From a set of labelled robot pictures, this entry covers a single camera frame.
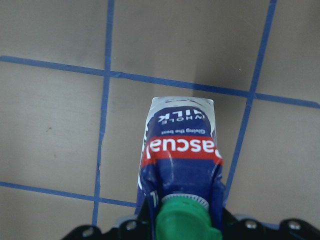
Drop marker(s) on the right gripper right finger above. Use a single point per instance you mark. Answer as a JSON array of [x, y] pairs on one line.
[[248, 228]]

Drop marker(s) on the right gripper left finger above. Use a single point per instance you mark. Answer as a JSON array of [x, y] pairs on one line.
[[132, 227]]

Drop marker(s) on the blue white milk carton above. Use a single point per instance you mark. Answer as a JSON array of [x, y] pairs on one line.
[[180, 170]]

